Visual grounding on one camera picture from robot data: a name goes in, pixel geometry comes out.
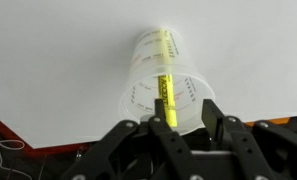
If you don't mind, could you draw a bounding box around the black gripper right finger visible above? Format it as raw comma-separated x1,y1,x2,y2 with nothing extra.
201,98,297,180

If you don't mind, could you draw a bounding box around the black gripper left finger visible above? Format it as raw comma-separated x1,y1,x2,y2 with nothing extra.
59,98,202,180

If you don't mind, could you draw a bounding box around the yellow highlighter marker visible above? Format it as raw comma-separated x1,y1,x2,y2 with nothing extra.
153,27,179,128

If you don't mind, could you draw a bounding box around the clear plastic measuring cup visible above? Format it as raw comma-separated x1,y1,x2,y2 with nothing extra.
118,26,217,136

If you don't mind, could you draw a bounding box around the orange floor mat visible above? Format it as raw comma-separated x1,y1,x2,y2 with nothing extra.
0,111,91,158

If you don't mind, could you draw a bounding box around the thin white cable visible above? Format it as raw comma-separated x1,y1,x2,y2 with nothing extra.
0,125,26,180

